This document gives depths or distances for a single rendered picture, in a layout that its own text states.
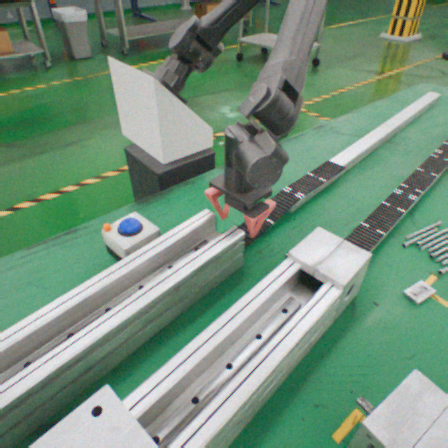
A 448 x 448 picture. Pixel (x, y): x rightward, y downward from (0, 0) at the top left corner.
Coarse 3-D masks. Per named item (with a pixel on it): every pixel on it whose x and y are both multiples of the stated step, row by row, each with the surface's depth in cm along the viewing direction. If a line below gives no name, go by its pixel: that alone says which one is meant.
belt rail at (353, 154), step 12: (432, 96) 130; (408, 108) 121; (420, 108) 121; (396, 120) 113; (408, 120) 116; (372, 132) 106; (384, 132) 106; (396, 132) 111; (360, 144) 100; (372, 144) 100; (336, 156) 94; (348, 156) 94; (360, 156) 98; (348, 168) 94; (312, 192) 84; (300, 204) 81
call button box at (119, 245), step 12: (132, 216) 69; (144, 228) 66; (156, 228) 66; (108, 240) 66; (120, 240) 64; (132, 240) 64; (144, 240) 64; (108, 252) 69; (120, 252) 64; (132, 252) 64
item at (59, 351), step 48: (192, 240) 64; (240, 240) 62; (96, 288) 52; (144, 288) 52; (192, 288) 57; (0, 336) 45; (48, 336) 49; (96, 336) 46; (144, 336) 53; (0, 384) 43; (48, 384) 43; (0, 432) 40
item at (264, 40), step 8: (240, 24) 432; (320, 24) 411; (240, 32) 437; (264, 32) 470; (320, 32) 416; (240, 40) 441; (248, 40) 437; (256, 40) 437; (264, 40) 437; (272, 40) 437; (320, 40) 421; (240, 48) 449; (264, 48) 481; (272, 48) 414; (240, 56) 454
